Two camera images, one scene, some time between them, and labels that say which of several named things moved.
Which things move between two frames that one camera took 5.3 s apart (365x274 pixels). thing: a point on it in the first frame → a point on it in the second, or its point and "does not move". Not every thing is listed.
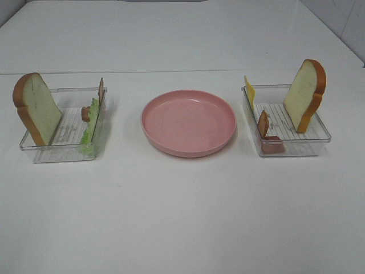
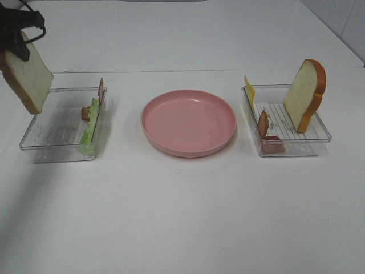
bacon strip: x=271 y=145 does not move
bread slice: x=37 y=107 → x=29 y=79
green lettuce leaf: x=86 y=147 does not move
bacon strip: x=85 y=111 does not move
